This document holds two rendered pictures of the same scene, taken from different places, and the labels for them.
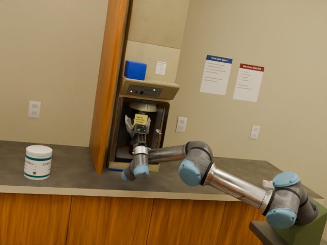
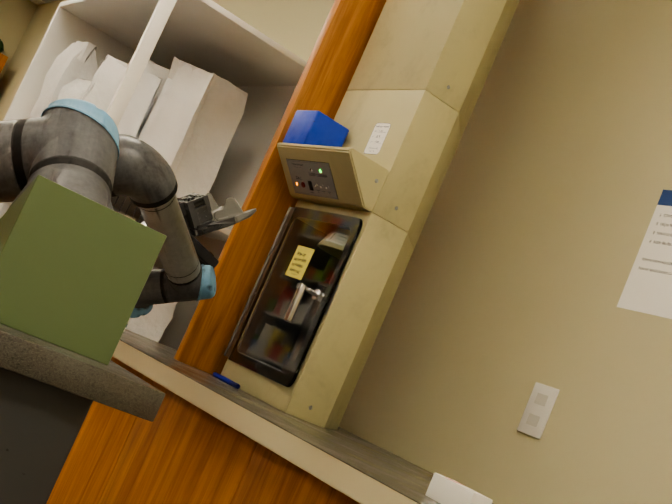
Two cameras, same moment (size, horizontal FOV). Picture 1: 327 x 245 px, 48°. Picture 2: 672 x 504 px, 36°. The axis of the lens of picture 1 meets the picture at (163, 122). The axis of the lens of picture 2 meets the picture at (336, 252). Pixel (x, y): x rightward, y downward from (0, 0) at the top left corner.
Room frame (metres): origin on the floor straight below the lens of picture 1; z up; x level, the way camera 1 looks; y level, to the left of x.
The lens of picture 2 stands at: (1.63, -2.15, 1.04)
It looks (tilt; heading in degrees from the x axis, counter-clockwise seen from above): 7 degrees up; 76
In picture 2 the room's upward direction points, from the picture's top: 24 degrees clockwise
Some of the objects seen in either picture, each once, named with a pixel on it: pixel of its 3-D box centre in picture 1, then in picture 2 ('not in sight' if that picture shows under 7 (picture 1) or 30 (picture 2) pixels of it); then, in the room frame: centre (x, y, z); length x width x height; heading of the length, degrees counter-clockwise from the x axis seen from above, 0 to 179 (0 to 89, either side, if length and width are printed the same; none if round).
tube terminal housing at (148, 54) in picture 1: (139, 105); (357, 260); (2.28, 0.17, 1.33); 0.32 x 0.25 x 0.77; 109
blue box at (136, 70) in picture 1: (135, 70); (315, 136); (2.08, 0.21, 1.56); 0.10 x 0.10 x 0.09; 19
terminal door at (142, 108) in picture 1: (140, 131); (291, 291); (2.16, 0.12, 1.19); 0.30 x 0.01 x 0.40; 108
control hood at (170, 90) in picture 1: (150, 89); (322, 175); (2.11, 0.11, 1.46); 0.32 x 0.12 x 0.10; 109
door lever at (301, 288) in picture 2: (158, 138); (301, 304); (2.16, 0.01, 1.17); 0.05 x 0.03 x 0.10; 18
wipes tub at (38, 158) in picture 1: (38, 162); not in sight; (1.83, 0.61, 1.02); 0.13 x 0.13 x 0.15
